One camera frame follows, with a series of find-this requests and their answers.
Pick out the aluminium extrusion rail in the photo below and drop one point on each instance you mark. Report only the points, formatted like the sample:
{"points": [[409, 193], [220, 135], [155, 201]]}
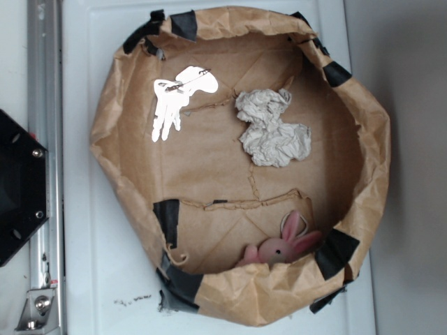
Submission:
{"points": [[45, 121]]}

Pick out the crumpled white paper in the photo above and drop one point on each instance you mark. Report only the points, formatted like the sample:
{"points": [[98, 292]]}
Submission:
{"points": [[268, 140]]}

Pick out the brown paper bag bin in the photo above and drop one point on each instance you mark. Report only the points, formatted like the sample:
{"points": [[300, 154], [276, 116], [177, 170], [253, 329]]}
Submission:
{"points": [[197, 200]]}

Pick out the pink plush bunny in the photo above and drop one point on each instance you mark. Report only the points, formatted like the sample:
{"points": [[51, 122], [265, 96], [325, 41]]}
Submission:
{"points": [[295, 239]]}

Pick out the metal corner bracket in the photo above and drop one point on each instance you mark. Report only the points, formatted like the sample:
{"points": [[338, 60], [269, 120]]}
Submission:
{"points": [[39, 315]]}

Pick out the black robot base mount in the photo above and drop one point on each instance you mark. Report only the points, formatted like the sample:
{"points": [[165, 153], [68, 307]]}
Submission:
{"points": [[23, 187]]}

